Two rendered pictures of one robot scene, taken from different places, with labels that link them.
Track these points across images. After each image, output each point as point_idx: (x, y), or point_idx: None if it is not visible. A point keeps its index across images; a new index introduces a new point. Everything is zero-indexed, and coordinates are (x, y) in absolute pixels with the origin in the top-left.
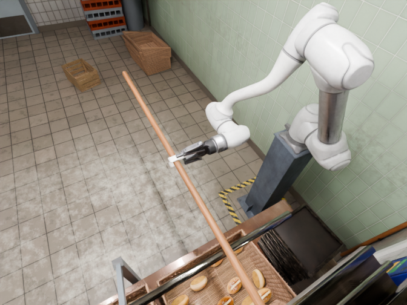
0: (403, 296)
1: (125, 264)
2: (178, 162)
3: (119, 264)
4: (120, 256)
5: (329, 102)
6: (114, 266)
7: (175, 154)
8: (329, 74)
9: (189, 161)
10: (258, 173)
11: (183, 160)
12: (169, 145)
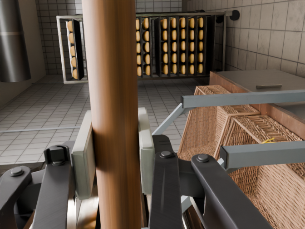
0: None
1: (247, 161)
2: (97, 181)
3: (222, 161)
4: (226, 154)
5: None
6: (220, 156)
7: (105, 103)
8: None
9: (204, 216)
10: None
11: (143, 177)
12: (88, 0)
